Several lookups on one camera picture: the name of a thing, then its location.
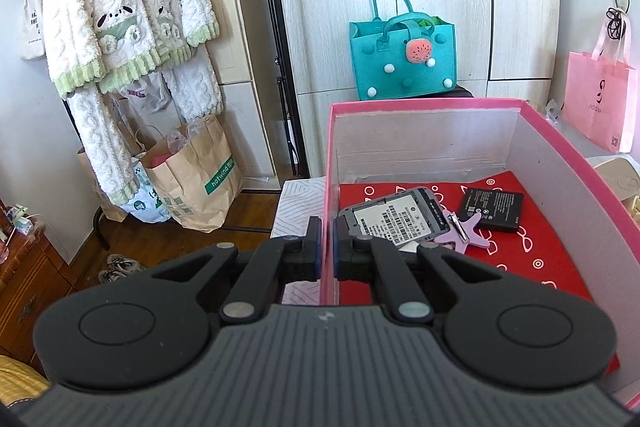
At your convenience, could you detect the pink cardboard box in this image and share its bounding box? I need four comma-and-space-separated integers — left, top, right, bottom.
320, 99, 640, 410

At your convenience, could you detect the white canvas tote bag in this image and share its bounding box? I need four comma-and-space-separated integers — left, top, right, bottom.
20, 0, 49, 60

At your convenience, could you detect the red printed cloth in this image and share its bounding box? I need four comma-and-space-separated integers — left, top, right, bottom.
339, 172, 598, 305

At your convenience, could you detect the plain brown paper bag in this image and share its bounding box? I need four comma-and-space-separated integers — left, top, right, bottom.
76, 146, 132, 224

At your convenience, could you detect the pink paper bag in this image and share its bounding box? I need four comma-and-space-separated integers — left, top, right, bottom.
562, 7, 640, 152

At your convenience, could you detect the pair of grey shoes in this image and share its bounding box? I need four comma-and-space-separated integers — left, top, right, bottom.
97, 253, 147, 286

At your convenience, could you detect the yellow blanket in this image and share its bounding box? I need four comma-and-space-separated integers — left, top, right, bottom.
0, 354, 52, 404

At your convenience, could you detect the black battery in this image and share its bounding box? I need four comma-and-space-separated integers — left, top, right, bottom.
456, 188, 526, 234

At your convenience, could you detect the green white plastic bag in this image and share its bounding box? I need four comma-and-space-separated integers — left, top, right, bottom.
129, 153, 174, 224

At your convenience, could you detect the black clothes rack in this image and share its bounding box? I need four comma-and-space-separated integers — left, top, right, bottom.
27, 0, 131, 253

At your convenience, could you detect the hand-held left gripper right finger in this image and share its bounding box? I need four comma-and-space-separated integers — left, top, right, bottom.
333, 216, 503, 324

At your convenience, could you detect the teal felt tote bag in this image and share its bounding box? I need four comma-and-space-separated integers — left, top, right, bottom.
349, 0, 457, 101

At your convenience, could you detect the beige oval case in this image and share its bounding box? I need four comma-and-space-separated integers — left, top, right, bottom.
591, 155, 640, 204

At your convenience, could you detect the grey pocket router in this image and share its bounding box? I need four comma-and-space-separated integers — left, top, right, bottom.
337, 187, 451, 254

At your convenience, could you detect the black suitcase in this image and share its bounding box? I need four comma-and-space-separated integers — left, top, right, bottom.
440, 83, 474, 100

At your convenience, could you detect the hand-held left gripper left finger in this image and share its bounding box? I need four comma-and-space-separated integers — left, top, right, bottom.
150, 216, 324, 324

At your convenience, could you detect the brown paper bag green label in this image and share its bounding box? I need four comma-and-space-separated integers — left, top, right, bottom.
140, 113, 245, 233

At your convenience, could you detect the brown wooden cabinet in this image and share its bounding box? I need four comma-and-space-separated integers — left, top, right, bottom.
0, 202, 69, 360

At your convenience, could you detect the white printed plastic bag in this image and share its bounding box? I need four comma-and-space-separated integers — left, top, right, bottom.
117, 72, 173, 116

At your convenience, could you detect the black tripod stand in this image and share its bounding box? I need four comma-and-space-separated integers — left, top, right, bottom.
247, 0, 312, 178

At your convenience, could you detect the purple starfish clip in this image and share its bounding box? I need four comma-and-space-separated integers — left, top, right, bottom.
430, 208, 493, 254

